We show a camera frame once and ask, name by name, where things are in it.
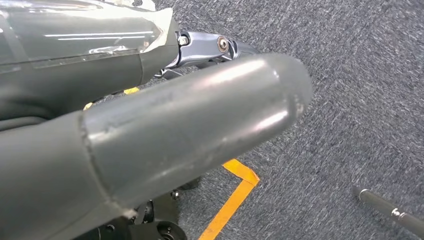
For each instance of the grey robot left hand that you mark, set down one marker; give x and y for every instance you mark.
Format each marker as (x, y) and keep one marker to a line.
(165, 132)

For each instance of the stainless steel workbench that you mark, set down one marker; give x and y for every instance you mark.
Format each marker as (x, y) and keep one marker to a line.
(381, 205)

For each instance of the yellow floor tape square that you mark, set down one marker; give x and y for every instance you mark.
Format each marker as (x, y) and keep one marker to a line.
(238, 195)

